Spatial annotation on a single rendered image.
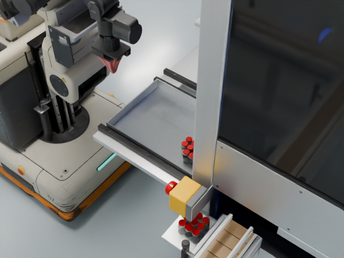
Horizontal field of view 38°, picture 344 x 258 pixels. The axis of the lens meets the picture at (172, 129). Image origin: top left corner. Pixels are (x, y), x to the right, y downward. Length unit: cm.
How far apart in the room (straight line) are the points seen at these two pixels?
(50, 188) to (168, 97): 82
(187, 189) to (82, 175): 107
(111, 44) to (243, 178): 53
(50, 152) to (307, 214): 149
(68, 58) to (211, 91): 84
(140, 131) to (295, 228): 62
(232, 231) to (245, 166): 24
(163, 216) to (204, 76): 147
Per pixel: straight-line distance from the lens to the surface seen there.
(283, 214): 122
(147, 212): 247
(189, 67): 183
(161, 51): 329
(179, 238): 138
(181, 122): 163
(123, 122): 164
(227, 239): 133
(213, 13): 95
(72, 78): 194
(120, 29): 134
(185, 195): 127
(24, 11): 158
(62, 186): 226
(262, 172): 114
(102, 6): 132
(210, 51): 100
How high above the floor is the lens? 208
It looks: 48 degrees down
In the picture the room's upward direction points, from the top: straight up
